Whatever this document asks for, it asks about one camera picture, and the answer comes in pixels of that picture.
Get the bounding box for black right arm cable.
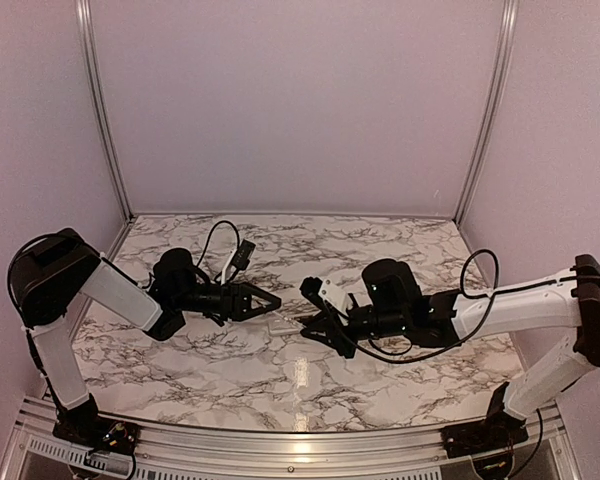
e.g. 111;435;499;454
324;248;600;364

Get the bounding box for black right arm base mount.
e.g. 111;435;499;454
441;382;529;458

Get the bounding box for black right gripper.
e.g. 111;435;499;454
300;305;409;359

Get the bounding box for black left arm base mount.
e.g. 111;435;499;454
52;393;140;456

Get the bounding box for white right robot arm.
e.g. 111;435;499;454
300;254;600;448

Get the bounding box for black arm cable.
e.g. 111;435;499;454
324;248;600;364
189;220;246;331

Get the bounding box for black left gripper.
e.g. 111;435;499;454
175;280;281;322

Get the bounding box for aluminium frame corner post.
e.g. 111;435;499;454
453;0;519;229
75;0;134;223

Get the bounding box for white remote control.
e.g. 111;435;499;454
268;320;303;337

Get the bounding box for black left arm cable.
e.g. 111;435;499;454
189;220;246;331

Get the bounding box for aluminium frame corner post right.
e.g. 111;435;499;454
453;0;519;229

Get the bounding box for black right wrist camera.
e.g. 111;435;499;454
300;277;354;314

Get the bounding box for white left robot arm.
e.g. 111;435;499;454
6;228;281;445

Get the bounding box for aluminium frame corner post left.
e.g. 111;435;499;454
75;0;134;223

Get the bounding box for aluminium front frame rail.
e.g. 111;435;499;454
0;392;586;480

